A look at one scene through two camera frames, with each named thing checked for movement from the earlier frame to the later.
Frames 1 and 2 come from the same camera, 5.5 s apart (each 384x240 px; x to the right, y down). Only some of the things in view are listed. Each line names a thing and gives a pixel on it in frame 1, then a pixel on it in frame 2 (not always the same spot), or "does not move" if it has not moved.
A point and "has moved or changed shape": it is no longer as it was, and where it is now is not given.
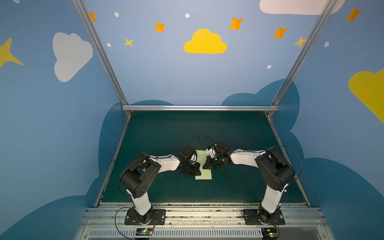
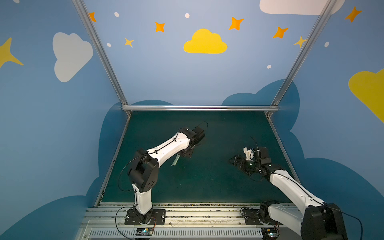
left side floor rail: (102, 192) does not move
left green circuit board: (144, 231) does not move
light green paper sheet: (206, 174) has moved or changed shape
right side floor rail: (287, 154) does not move
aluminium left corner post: (83, 13) does not move
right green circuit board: (269, 233) does not move
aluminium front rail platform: (204, 221) does not move
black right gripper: (211, 162) → (242, 162)
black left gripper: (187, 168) → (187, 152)
